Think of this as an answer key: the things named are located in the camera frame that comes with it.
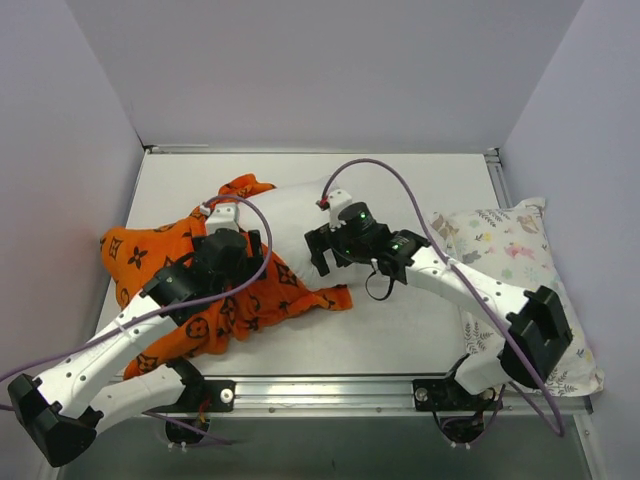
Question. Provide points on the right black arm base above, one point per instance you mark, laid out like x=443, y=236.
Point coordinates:
x=440, y=392

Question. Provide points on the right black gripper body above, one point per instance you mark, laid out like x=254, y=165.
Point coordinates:
x=320, y=240

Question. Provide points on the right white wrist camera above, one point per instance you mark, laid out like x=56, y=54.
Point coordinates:
x=337, y=202

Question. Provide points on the orange black patterned pillowcase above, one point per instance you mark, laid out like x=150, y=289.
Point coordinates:
x=133, y=256

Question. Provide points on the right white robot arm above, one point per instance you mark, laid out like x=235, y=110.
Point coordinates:
x=533, y=325

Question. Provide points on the aluminium rail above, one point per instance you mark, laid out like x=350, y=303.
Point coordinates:
x=498, y=180
x=175, y=149
x=321, y=396

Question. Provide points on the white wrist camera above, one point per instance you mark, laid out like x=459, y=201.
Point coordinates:
x=337, y=202
x=222, y=216

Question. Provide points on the white pillow insert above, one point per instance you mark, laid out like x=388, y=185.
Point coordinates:
x=291, y=212

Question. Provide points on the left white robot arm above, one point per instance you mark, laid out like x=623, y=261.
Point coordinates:
x=65, y=408

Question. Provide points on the front aluminium rail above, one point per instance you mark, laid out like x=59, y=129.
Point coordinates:
x=321, y=396

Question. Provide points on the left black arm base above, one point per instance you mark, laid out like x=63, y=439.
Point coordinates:
x=201, y=394

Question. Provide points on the back aluminium rail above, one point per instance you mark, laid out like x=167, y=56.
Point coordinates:
x=175, y=149

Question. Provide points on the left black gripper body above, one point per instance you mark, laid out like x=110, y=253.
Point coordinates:
x=253, y=245

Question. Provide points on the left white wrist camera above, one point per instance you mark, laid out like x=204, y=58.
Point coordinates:
x=222, y=216

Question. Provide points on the floral white pillow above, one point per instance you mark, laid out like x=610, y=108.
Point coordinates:
x=511, y=245

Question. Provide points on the right aluminium rail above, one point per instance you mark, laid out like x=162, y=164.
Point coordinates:
x=498, y=180

